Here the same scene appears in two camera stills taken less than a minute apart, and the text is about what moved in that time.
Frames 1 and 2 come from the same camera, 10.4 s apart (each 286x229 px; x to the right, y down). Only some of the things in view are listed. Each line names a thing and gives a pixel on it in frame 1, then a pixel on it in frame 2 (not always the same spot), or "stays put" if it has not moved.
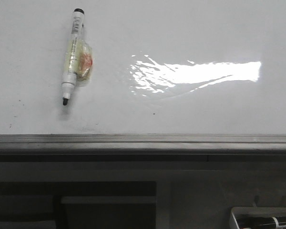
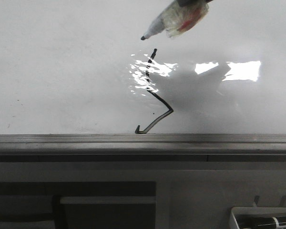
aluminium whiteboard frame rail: (142, 148) stays put
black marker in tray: (265, 222) stays put
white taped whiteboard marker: (81, 57) -> (176, 18)
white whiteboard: (158, 67) stays put
